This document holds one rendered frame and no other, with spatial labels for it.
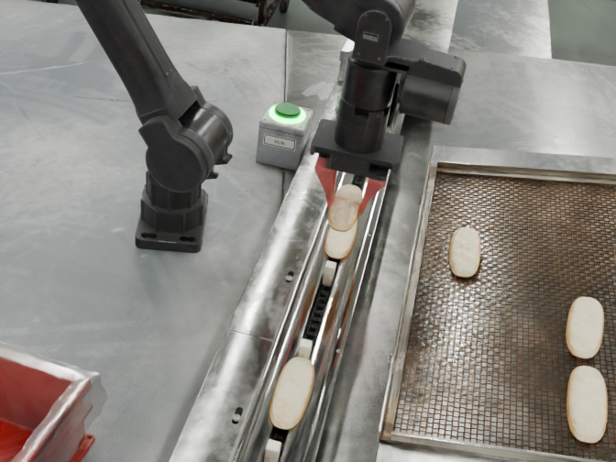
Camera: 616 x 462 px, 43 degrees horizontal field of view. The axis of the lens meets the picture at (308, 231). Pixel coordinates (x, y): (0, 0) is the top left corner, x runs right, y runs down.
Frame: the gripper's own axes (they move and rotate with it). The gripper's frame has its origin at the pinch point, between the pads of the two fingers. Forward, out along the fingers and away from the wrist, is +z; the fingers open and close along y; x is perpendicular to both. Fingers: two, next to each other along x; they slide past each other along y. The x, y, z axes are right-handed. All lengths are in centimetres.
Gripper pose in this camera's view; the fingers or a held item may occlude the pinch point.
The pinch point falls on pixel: (346, 203)
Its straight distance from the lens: 96.5
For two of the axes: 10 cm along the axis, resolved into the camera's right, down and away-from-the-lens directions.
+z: -1.2, 7.8, 6.2
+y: 9.7, 2.3, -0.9
